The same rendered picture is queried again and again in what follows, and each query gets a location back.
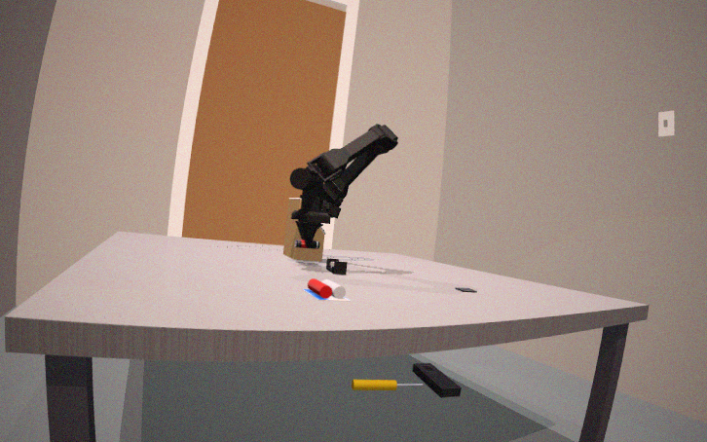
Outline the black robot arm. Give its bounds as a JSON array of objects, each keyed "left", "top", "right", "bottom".
[{"left": 290, "top": 124, "right": 398, "bottom": 219}]

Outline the yellow screwdriver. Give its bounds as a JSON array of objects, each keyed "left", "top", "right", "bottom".
[{"left": 352, "top": 380, "right": 423, "bottom": 390}]

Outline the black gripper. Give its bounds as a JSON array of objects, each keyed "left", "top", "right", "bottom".
[{"left": 291, "top": 191, "right": 331, "bottom": 247}]

